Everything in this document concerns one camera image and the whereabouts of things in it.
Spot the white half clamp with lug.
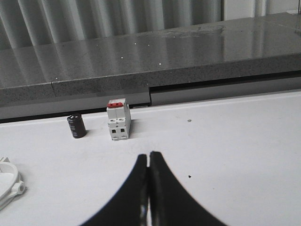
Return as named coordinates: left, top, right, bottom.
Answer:
left=0, top=157, right=25, bottom=210

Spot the grey stone counter ledge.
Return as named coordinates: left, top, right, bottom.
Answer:
left=0, top=13, right=301, bottom=121

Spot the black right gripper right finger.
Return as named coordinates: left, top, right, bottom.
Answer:
left=149, top=151, right=225, bottom=226

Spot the white circuit breaker red switch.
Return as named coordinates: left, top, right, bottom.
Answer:
left=106, top=98, right=131, bottom=141

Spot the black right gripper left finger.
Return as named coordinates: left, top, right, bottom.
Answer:
left=82, top=154, right=148, bottom=226

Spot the black cylindrical capacitor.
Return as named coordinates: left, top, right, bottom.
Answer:
left=67, top=113, right=87, bottom=138

